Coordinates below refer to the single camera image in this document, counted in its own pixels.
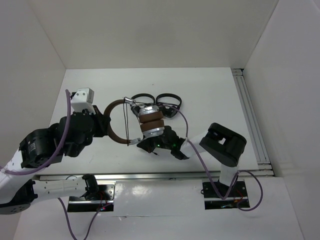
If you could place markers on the brown silver headphones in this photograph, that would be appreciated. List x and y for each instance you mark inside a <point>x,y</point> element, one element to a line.
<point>150,120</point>

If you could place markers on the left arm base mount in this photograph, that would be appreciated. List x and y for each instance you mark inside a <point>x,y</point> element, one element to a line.
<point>102,200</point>

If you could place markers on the right side aluminium rail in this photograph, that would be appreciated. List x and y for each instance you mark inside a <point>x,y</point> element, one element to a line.
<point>259,147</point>

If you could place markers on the right black headphones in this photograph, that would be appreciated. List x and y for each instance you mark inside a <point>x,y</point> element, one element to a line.
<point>168,104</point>

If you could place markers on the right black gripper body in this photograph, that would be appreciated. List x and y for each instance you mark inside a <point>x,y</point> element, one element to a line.
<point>155,141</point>

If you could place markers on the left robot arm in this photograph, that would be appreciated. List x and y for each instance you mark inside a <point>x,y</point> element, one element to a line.
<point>19,192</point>

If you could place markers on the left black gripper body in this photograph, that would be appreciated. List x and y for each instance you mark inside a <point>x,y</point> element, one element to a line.
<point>99,129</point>

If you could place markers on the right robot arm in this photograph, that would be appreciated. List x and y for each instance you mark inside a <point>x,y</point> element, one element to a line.
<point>220,142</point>

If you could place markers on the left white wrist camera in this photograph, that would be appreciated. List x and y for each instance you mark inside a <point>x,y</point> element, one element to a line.
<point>82,100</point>

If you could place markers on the black headphones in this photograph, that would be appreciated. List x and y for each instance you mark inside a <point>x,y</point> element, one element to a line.
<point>168,104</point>
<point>148,98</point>

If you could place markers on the left black headphones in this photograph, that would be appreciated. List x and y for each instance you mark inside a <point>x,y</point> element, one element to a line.
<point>148,98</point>

